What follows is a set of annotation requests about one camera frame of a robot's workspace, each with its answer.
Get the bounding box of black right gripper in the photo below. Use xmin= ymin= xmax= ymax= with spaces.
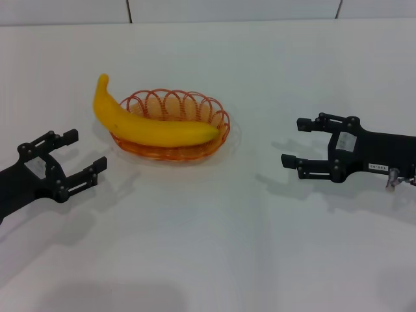
xmin=280 ymin=112 xmax=416 ymax=183

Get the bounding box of yellow banana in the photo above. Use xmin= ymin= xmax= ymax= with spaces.
xmin=93 ymin=73 xmax=220 ymax=147

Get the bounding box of silver metal cable connector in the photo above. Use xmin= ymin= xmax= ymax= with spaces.
xmin=385 ymin=167 xmax=400 ymax=190

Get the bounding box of orange woven plastic basket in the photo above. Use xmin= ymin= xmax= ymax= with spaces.
xmin=110 ymin=87 xmax=231 ymax=162

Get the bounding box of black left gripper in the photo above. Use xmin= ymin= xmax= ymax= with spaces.
xmin=0 ymin=128 xmax=109 ymax=228

